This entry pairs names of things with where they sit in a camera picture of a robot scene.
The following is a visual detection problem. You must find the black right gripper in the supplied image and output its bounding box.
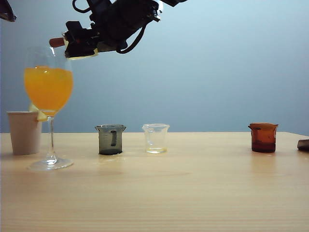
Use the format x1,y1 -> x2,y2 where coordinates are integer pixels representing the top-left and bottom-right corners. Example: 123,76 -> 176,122
64,0 -> 165,58

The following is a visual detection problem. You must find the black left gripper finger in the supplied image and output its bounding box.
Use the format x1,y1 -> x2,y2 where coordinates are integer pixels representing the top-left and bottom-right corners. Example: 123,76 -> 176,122
0,0 -> 17,22

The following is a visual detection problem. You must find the clear measuring cup wooden handle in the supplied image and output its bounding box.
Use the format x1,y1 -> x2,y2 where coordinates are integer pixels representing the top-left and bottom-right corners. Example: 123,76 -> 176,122
49,36 -> 100,60

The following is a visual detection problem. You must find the wine glass with orange juice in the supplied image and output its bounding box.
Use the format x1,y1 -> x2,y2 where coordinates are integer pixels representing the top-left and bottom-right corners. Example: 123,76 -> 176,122
23,45 -> 74,172

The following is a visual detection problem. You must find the smoky grey measuring cup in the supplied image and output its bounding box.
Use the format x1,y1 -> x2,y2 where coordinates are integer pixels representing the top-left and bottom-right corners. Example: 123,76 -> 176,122
94,124 -> 127,156

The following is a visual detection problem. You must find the beige paper cup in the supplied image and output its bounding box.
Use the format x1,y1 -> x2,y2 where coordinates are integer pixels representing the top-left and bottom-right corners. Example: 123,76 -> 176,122
6,111 -> 43,156

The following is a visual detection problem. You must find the amber measuring cup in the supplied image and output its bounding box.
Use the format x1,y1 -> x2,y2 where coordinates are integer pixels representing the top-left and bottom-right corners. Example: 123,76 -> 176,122
248,122 -> 279,153

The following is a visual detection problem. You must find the yellow lemon slice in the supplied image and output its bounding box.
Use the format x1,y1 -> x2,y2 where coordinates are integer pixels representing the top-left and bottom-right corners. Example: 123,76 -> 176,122
28,102 -> 48,122

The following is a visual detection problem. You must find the dark grey metal object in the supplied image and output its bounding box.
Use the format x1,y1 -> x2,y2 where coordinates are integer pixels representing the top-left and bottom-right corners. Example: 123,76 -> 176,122
296,139 -> 309,152

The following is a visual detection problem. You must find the black cable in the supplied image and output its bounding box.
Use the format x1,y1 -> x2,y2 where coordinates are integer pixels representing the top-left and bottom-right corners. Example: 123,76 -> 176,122
115,23 -> 148,54

